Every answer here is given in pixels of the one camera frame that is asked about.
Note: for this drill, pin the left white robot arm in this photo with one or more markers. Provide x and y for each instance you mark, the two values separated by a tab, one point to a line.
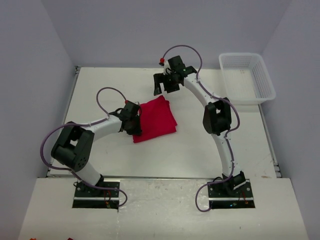
74	143

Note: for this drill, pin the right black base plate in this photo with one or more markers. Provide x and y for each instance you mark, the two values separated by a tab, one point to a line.
222	198

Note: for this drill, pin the white plastic basket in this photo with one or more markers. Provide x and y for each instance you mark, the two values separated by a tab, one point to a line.
246	78

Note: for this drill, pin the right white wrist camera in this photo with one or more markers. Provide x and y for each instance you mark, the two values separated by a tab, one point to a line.
165	65

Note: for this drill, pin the red t shirt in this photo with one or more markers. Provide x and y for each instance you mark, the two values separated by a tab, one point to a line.
156	120

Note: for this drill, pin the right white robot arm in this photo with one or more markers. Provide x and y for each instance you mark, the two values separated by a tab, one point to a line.
217	117

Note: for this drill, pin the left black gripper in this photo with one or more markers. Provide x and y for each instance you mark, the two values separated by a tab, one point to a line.
133	126

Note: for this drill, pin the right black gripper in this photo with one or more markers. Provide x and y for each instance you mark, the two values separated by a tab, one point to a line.
165	81

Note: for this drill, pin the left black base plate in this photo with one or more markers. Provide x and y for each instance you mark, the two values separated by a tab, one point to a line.
90	198

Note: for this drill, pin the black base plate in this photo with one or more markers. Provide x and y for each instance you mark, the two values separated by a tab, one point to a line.
90	198
222	198

